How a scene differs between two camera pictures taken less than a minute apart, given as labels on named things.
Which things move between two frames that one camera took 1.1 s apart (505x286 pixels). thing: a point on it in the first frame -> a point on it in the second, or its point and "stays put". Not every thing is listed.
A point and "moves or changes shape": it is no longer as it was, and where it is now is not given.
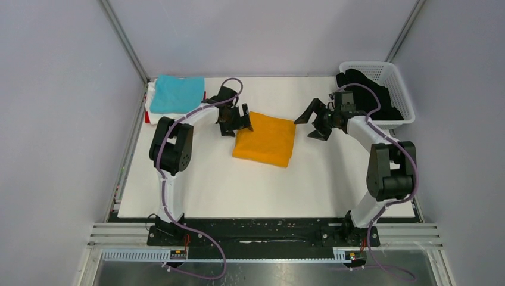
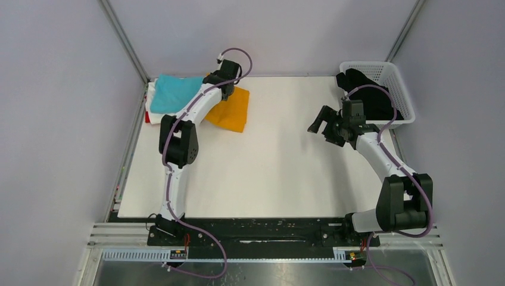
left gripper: [242, 122] -> [214, 74]
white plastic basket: [385, 74] stays put
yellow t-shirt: [271, 142] moves or changes shape
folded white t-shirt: [155, 118] stays put
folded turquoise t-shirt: [172, 95] stays put
